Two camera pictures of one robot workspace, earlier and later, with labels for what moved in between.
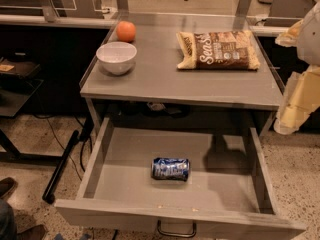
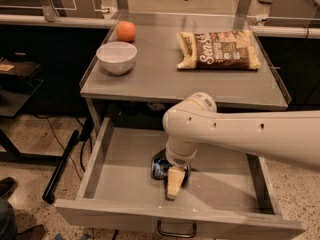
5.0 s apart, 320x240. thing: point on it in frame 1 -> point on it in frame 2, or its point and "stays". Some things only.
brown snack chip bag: [217, 50] stays
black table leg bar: [49, 192] stays
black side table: [19, 82] stays
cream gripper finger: [301, 97] -> [175, 178]
